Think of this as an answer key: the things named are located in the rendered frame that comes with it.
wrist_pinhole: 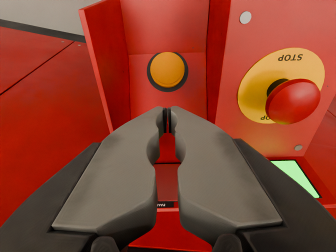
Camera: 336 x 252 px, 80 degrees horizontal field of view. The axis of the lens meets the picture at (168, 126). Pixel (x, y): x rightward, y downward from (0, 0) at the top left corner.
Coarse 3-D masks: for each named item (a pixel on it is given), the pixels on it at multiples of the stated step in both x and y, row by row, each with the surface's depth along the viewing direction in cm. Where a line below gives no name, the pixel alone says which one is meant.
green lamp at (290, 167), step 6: (276, 162) 22; (282, 162) 22; (288, 162) 22; (294, 162) 22; (282, 168) 21; (288, 168) 21; (294, 168) 21; (288, 174) 20; (294, 174) 20; (300, 174) 20; (300, 180) 20; (306, 180) 20; (306, 186) 19; (312, 192) 19
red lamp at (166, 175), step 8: (160, 168) 22; (168, 168) 22; (176, 168) 22; (160, 176) 21; (168, 176) 21; (176, 176) 21; (160, 184) 20; (168, 184) 20; (176, 184) 20; (160, 192) 19; (168, 192) 19; (176, 192) 19; (160, 200) 19; (168, 200) 19; (176, 200) 19
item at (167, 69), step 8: (160, 56) 22; (168, 56) 22; (176, 56) 22; (152, 64) 22; (160, 64) 22; (168, 64) 22; (176, 64) 22; (152, 72) 22; (160, 72) 22; (168, 72) 22; (176, 72) 22; (160, 80) 22; (168, 80) 22; (176, 80) 22
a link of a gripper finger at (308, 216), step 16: (240, 144) 8; (256, 160) 7; (256, 176) 7; (272, 176) 7; (288, 176) 7; (272, 192) 6; (288, 192) 6; (304, 192) 6; (288, 208) 6; (304, 208) 6; (320, 208) 6; (288, 224) 5; (304, 224) 5; (320, 224) 5; (240, 240) 5; (256, 240) 5; (272, 240) 5; (288, 240) 5; (304, 240) 5; (320, 240) 5
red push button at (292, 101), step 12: (276, 84) 17; (288, 84) 15; (300, 84) 15; (312, 84) 15; (276, 96) 15; (288, 96) 15; (300, 96) 15; (312, 96) 15; (276, 108) 16; (288, 108) 15; (300, 108) 15; (312, 108) 16; (276, 120) 16; (288, 120) 16; (300, 120) 17
